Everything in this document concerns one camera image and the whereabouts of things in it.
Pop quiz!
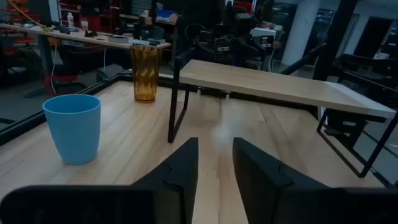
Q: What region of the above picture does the person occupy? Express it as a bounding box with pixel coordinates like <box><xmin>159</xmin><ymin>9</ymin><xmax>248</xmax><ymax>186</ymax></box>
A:
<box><xmin>139</xmin><ymin>9</ymin><xmax>165</xmax><ymax>40</ymax></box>

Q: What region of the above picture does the light blue plastic cup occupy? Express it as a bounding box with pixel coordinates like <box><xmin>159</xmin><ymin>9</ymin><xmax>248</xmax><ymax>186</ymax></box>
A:
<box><xmin>42</xmin><ymin>94</ymin><xmax>101</xmax><ymax>166</ymax></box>

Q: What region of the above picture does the long wooden workbench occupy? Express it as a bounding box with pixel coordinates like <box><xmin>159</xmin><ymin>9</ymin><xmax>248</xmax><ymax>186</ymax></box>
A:
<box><xmin>0</xmin><ymin>23</ymin><xmax>172</xmax><ymax>50</ymax></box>

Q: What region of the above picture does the white equipment box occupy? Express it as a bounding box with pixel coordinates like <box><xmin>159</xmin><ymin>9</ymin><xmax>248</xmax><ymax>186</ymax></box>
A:
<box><xmin>250</xmin><ymin>27</ymin><xmax>278</xmax><ymax>49</ymax></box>

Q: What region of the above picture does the yellow hanging cable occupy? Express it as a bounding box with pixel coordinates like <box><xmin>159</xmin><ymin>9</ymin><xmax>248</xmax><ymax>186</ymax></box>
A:
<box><xmin>8</xmin><ymin>0</ymin><xmax>53</xmax><ymax>32</ymax></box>

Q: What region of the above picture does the white round pillar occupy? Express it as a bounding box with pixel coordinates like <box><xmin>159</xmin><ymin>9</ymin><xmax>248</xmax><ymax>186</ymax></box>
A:
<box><xmin>281</xmin><ymin>0</ymin><xmax>321</xmax><ymax>66</ymax></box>

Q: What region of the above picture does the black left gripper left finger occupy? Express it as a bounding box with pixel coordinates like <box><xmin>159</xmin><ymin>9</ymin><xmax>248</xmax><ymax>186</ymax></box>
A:
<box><xmin>130</xmin><ymin>137</ymin><xmax>199</xmax><ymax>224</ymax></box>

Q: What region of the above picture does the amber ribbed plastic tumbler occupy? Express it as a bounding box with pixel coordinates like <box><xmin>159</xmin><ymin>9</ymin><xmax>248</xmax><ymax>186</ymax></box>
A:
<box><xmin>129</xmin><ymin>45</ymin><xmax>162</xmax><ymax>104</ymax></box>

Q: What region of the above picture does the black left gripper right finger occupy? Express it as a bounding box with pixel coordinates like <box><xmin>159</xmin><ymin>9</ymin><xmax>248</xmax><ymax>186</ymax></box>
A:
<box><xmin>232</xmin><ymin>137</ymin><xmax>330</xmax><ymax>224</ymax></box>

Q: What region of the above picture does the red chair base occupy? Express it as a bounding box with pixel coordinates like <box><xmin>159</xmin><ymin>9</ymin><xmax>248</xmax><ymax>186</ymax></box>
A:
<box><xmin>40</xmin><ymin>70</ymin><xmax>88</xmax><ymax>96</ymax></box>

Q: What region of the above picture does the black table edge rail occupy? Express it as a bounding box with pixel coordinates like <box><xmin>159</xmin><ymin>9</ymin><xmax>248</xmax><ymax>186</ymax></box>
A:
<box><xmin>0</xmin><ymin>73</ymin><xmax>175</xmax><ymax>147</ymax></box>

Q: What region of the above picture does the black frame post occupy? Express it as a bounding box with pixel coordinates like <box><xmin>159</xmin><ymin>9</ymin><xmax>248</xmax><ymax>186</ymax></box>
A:
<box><xmin>313</xmin><ymin>0</ymin><xmax>359</xmax><ymax>82</ymax></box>

